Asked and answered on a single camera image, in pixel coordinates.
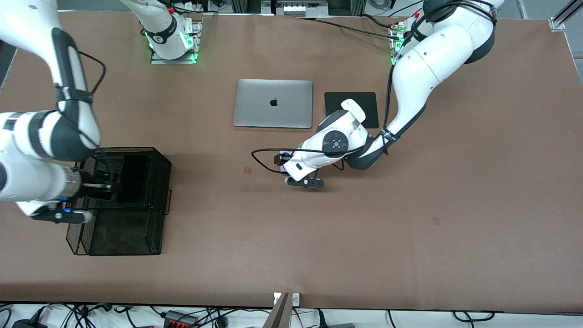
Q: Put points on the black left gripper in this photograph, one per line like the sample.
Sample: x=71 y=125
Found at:
x=279 y=159

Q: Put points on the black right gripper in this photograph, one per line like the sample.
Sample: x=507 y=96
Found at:
x=90 y=185

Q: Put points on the lilac flip phone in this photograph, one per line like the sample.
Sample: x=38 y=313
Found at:
x=282 y=169

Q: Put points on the black bar smartphone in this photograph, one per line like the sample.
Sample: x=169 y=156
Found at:
x=133 y=180

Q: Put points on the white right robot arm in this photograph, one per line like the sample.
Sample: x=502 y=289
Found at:
x=27 y=182

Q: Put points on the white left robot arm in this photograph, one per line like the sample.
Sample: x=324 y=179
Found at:
x=432 y=59

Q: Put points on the silver closed laptop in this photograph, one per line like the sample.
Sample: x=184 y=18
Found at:
x=255 y=105

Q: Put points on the black mesh two-tier tray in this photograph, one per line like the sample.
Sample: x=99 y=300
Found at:
x=136 y=237

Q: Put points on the black mouse pad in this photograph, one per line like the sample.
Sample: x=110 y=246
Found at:
x=337 y=102

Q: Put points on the white computer mouse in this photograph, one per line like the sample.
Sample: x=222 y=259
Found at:
x=356 y=107

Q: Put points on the white power strip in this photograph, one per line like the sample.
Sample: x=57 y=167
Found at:
x=296 y=9

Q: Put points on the black orange power strip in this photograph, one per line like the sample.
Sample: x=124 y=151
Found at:
x=180 y=319

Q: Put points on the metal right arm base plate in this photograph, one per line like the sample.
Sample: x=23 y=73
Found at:
x=159 y=60

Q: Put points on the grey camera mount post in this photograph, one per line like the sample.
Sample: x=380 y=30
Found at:
x=280 y=316

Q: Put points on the aluminium frame profile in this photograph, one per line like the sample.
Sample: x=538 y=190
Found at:
x=558 y=23

